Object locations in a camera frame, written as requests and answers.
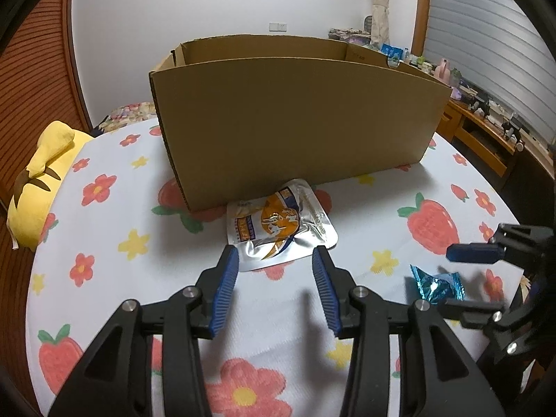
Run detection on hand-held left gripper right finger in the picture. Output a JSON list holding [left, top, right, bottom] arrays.
[[312, 245, 507, 417]]

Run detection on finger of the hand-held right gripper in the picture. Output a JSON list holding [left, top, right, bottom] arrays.
[[447, 223, 556, 270], [439, 295, 539, 357]]

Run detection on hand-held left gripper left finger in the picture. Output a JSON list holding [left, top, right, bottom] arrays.
[[48, 245, 240, 417]]

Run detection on blue candy wrapper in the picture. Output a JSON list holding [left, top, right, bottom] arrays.
[[410, 265, 467, 303]]

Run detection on silver and orange snack packet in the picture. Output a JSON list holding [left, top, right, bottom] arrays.
[[226, 178, 340, 272]]

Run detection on brown cardboard box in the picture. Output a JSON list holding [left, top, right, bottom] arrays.
[[149, 34, 453, 213]]

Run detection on floral strawberry blanket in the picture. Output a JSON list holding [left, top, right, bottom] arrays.
[[26, 102, 539, 417]]

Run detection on wooden cabinet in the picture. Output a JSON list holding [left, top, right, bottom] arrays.
[[436, 96, 556, 192]]

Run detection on black desk gadget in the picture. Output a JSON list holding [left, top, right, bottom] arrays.
[[465, 96, 491, 118], [500, 115, 528, 153]]

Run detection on patterned quilt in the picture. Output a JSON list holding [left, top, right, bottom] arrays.
[[93, 102, 156, 134]]

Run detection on yellow plush toy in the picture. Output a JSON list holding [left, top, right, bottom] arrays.
[[6, 122, 95, 253]]

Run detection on blue and white box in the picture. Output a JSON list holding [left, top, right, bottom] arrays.
[[381, 43, 404, 65]]

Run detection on white window blind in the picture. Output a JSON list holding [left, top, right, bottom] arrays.
[[423, 0, 556, 144]]

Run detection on beige curtain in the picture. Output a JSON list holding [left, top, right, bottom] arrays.
[[367, 0, 392, 46]]

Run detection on wooden louvered wardrobe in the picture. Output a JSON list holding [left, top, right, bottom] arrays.
[[0, 0, 94, 209]]

